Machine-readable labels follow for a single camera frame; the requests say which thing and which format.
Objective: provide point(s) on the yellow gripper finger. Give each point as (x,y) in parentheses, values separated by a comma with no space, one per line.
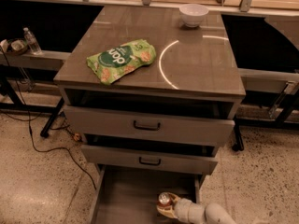
(170,198)
(167,211)

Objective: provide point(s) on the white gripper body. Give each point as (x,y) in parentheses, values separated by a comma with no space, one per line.
(181,209)

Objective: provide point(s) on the red coke can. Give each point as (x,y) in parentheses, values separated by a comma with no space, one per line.
(160,202)

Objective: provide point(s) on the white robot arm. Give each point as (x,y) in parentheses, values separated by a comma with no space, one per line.
(214,214)

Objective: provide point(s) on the middle grey drawer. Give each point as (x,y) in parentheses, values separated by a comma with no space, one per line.
(149,160)

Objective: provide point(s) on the grey drawer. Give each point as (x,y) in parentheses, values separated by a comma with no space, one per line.
(149,160)
(153,127)
(129,195)

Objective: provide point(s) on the bottom grey drawer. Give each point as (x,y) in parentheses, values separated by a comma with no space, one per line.
(129,195)

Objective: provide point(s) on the grey drawer cabinet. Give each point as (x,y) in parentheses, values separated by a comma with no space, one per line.
(193,75)

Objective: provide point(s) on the top grey drawer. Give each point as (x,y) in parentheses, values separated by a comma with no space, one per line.
(153,127)

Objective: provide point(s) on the green chip bag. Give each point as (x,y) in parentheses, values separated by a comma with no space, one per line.
(111,65)

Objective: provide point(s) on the white bowl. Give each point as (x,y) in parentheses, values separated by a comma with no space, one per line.
(192,15)

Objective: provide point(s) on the grey side shelf left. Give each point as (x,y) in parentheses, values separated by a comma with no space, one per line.
(48,60)

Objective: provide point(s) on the clear water bottle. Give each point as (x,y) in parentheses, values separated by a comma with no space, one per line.
(31,41)

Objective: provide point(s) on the small dark bowl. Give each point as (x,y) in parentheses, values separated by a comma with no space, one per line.
(16,47)

